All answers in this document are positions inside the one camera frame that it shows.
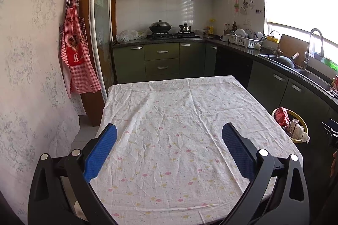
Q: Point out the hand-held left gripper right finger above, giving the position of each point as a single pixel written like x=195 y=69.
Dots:
x=237 y=151

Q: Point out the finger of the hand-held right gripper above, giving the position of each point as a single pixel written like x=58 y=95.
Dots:
x=334 y=141
x=330 y=127

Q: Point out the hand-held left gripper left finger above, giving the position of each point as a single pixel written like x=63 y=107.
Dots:
x=100 y=152

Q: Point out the yellow rimmed trash bin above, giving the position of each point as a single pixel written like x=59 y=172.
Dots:
x=305 y=126

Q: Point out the red white drink can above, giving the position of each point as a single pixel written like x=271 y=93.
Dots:
x=281 y=116

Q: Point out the person's right hand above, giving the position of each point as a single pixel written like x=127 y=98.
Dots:
x=334 y=164

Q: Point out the white crumpled paper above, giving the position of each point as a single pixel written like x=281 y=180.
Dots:
x=301 y=133

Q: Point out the patterned dish rag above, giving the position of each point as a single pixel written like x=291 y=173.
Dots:
x=334 y=91

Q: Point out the steel kitchen sink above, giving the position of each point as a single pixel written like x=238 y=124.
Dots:
x=314 y=79

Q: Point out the green plastic container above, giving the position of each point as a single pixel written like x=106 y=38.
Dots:
x=331 y=63

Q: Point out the floral white tablecloth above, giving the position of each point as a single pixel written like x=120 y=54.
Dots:
x=171 y=135

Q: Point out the blue bowl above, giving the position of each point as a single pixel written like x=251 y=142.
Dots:
x=318 y=55

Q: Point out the tall steel faucet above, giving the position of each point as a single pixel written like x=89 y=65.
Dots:
x=306 y=55

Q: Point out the red checkered apron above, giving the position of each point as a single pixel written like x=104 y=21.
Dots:
x=79 y=69

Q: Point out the wooden cutting board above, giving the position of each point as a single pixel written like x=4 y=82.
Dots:
x=290 y=45

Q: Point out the thin steel faucet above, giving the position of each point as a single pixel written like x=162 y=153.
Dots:
x=279 y=42

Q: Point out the dark kitchen countertop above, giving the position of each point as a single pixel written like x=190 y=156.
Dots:
x=237 y=46

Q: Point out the yellow plastic container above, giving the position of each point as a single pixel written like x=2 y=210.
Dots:
x=272 y=39

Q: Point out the white cup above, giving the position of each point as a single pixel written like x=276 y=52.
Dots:
x=258 y=46

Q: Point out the white dish rack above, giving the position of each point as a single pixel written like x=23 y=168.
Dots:
x=244 y=42

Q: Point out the white mug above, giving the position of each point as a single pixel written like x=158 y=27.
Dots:
x=224 y=38

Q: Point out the stack of white plates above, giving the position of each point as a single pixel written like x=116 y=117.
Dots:
x=243 y=33

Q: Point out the crumpled plastic bag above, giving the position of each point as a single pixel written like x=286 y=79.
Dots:
x=129 y=36

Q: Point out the glass sliding door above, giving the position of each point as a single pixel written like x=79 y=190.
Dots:
x=101 y=29

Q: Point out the dark glass bottle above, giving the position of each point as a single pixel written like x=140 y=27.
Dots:
x=234 y=26

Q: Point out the yellow oil bottle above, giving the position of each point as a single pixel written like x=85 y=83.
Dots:
x=211 y=28

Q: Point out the black gas stove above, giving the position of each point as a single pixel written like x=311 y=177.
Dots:
x=174 y=35

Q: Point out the steel kettle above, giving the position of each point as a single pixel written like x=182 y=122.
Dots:
x=185 y=28

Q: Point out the black wok with lid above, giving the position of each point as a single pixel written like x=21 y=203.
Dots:
x=160 y=27

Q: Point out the white wall outlet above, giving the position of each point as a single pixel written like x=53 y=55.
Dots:
x=247 y=22

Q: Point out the wall hung utensils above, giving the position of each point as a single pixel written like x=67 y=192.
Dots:
x=240 y=4

